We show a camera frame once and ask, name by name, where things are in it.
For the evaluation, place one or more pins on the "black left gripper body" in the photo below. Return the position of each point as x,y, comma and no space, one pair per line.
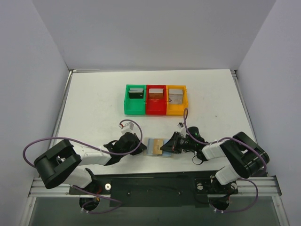
134,144

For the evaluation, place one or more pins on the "beige leather card holder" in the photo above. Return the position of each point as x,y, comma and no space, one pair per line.
164,155

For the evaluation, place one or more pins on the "gold credit card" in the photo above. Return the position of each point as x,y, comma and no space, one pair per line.
153,147

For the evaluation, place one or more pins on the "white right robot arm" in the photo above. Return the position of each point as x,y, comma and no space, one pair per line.
245,157

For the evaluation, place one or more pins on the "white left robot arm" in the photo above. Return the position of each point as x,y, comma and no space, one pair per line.
61,163

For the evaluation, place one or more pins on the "cards in yellow bin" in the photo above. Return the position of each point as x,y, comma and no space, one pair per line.
175,96

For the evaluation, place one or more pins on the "black cards in green bin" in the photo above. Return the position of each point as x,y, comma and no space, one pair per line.
136,93

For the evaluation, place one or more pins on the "cards in red bin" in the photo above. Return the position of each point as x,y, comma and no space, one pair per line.
156,93

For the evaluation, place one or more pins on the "green plastic bin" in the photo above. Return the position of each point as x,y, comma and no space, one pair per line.
134,106

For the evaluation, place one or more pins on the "yellow plastic bin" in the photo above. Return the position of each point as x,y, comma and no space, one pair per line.
177,110

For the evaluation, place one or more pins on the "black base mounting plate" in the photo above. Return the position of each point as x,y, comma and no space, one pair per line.
178,189

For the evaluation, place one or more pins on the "red plastic bin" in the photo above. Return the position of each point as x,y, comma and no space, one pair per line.
155,106

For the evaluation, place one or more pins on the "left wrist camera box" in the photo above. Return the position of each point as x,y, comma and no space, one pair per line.
128,127

